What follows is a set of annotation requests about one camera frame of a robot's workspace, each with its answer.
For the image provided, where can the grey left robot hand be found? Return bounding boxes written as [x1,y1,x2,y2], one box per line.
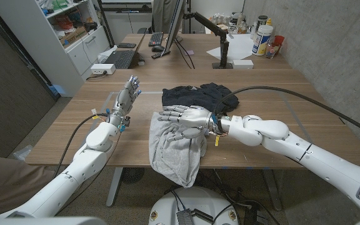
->
[108,75,143,127]

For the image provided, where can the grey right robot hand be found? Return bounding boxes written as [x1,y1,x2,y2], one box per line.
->
[157,104,223,143]

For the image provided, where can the dark navy sweater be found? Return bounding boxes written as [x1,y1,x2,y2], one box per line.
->
[161,82,240,115]

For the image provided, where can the light grey shirt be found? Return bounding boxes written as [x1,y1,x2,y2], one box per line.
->
[148,111,211,188]

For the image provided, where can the white power strip box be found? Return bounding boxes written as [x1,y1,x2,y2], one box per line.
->
[91,63,116,76]

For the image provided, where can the black laptop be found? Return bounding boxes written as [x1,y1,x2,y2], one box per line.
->
[104,32,146,69]

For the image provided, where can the black remote control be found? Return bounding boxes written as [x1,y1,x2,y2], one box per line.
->
[151,50,171,59]

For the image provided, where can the small white box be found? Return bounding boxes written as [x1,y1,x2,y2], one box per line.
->
[232,59,254,70]

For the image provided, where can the black keyboard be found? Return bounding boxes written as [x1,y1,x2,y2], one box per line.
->
[147,31,164,48]

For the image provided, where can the black round fan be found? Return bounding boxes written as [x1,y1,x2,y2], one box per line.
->
[120,167,146,184]

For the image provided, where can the white paper sheet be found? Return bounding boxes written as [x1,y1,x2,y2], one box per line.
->
[206,33,256,61]

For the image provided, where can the cardboard box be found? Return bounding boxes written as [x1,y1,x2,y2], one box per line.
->
[59,26,88,48]

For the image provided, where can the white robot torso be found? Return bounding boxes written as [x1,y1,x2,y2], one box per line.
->
[148,186,240,225]

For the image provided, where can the grey table leg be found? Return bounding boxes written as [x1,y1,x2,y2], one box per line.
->
[106,167,124,208]
[262,168,283,211]

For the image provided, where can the flat computer monitor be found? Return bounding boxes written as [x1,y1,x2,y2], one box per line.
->
[161,0,186,58]

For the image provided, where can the white shelf cabinet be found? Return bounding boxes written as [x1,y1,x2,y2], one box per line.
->
[0,0,111,98]

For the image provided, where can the person in grey trousers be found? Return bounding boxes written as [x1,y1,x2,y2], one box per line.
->
[152,0,181,34]

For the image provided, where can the clear drinking glass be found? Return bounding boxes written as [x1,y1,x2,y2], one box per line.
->
[264,42,280,59]

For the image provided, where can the white wipes canister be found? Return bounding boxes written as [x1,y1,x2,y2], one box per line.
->
[251,24,274,57]

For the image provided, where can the red plastic cup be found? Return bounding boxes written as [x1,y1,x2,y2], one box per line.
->
[273,35,286,48]

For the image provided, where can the clear plastic bag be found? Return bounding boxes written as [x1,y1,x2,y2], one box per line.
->
[13,144,34,159]

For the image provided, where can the person leg brown trousers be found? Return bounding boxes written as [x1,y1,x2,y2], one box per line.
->
[0,154,56,218]

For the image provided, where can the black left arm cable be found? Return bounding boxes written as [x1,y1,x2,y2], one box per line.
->
[52,113,109,181]

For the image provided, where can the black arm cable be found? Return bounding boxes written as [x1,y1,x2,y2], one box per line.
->
[52,113,109,181]
[212,86,360,140]

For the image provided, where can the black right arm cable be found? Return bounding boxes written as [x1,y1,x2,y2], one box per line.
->
[212,86,360,140]

